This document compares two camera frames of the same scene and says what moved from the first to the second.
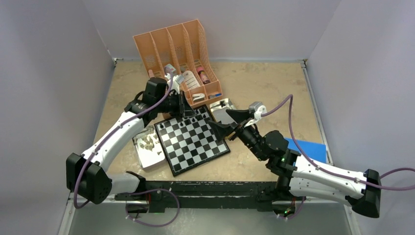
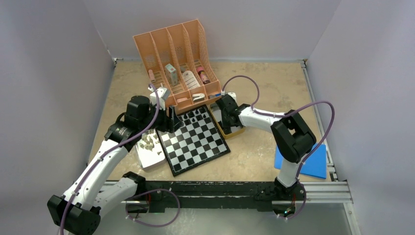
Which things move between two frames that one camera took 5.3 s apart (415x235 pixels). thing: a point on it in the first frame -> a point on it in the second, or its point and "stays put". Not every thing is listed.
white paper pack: [190, 80] stays put
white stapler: [198, 97] stays put
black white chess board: [189, 141] stays put
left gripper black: [184, 109] -> [170, 124]
